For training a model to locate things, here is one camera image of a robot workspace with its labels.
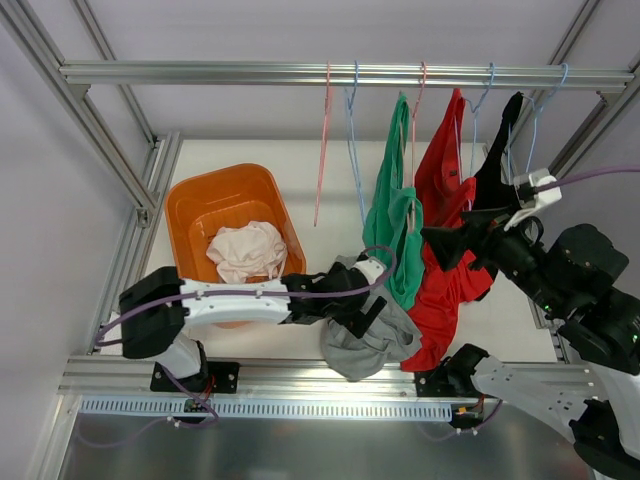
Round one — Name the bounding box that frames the grey shirt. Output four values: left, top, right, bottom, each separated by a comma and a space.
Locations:
320, 285, 422, 381

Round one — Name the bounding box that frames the white tank top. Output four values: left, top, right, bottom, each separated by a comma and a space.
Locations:
206, 221, 288, 284

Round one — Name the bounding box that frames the blue hanger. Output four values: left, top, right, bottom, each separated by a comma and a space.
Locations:
506, 62, 570, 183
452, 62, 497, 211
343, 60, 366, 225

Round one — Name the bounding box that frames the pink wire hanger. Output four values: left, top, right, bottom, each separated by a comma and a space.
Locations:
313, 62, 333, 227

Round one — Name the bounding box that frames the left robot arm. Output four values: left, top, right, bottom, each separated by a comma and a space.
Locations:
119, 255, 388, 391

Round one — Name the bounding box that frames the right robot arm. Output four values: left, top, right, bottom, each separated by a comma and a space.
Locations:
422, 209, 639, 479

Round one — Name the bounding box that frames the blue hanger under red shirt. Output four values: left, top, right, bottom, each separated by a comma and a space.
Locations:
452, 62, 497, 211

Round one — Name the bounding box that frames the blue hanger under black shirt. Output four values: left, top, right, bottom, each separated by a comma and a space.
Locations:
506, 62, 570, 183

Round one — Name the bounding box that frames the black shirt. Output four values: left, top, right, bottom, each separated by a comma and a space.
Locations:
472, 91, 524, 211

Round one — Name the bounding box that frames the red shirt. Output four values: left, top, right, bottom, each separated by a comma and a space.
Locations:
401, 89, 494, 372

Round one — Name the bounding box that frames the green shirt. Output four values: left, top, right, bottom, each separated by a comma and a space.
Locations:
362, 93, 425, 311

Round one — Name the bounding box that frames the orange plastic basket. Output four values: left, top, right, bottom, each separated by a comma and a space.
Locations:
164, 162, 307, 330

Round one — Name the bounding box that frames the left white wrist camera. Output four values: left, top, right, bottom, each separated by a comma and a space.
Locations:
354, 256, 387, 288

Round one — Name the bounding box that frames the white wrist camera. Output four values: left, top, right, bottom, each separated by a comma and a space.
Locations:
354, 256, 387, 288
504, 168, 562, 231

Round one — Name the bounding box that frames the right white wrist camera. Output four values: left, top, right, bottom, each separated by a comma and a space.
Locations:
504, 168, 562, 231

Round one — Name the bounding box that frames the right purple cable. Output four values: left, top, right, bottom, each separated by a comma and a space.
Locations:
534, 165, 640, 194

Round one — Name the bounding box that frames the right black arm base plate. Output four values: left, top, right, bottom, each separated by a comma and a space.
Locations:
414, 357, 482, 399

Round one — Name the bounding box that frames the aluminium hanging rail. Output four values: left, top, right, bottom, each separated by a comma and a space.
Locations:
59, 60, 637, 93

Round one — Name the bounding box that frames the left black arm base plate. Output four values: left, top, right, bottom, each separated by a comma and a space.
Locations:
149, 361, 240, 394

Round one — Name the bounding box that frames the white slotted cable duct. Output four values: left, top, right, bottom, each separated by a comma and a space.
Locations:
79, 396, 453, 423

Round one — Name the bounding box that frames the aluminium front frame rail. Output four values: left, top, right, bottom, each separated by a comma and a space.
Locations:
57, 355, 599, 401

